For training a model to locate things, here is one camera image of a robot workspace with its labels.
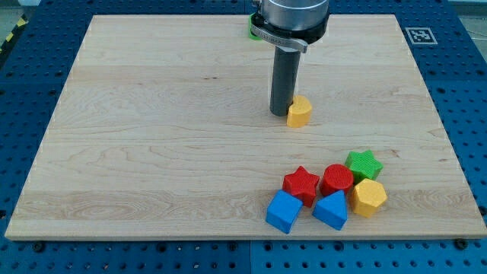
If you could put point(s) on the blue triangle block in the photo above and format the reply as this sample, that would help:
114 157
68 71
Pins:
332 210

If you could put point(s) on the blue cube block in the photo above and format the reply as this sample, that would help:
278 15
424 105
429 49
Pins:
283 211

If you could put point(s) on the green star block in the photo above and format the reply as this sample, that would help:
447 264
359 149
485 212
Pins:
363 165

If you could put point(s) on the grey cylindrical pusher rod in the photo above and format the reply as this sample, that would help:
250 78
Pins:
284 75

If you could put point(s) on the yellow heart block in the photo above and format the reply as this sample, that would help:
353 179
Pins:
299 112

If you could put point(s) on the yellow hexagon block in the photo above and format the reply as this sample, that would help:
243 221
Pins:
367 197

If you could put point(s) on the wooden board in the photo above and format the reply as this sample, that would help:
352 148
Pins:
162 132

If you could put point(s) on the red star block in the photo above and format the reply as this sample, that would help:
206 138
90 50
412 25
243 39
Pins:
302 185

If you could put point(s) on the red circle block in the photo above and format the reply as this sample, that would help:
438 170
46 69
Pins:
336 177

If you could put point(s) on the fiducial marker tag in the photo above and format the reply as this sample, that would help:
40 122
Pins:
421 36

